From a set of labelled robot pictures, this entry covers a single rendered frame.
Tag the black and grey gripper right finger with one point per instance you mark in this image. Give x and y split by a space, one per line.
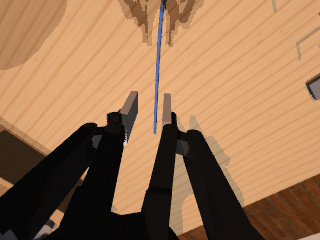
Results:
222 215

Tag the grey metal rack with patch panel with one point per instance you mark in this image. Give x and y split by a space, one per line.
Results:
314 88

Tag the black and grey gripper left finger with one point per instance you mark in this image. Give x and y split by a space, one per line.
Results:
27 205

